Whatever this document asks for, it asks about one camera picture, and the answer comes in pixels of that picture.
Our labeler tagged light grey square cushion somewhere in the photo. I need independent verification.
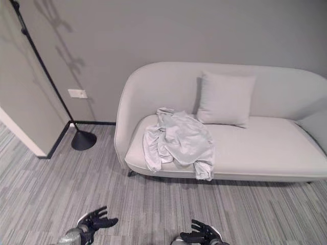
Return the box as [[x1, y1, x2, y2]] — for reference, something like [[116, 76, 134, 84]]
[[196, 70, 258, 129]]

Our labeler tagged black clothes rack stand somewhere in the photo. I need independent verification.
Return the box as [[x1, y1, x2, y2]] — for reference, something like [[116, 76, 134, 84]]
[[10, 0, 98, 151]]

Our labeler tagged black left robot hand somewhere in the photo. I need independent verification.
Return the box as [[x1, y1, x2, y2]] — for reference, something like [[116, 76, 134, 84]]
[[76, 206, 119, 240]]

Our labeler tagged white wall socket plate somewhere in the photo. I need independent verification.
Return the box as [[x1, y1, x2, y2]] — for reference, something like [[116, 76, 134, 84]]
[[67, 88, 88, 99]]

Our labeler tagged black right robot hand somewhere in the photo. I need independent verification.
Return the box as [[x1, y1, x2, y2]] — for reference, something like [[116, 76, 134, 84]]
[[180, 219, 222, 245]]

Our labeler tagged light grey sofa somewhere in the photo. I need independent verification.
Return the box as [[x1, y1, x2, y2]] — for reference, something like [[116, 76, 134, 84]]
[[114, 61, 327, 184]]

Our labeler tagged pale grey crumpled garment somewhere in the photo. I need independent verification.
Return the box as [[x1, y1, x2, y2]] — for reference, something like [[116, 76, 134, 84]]
[[143, 107, 216, 181]]

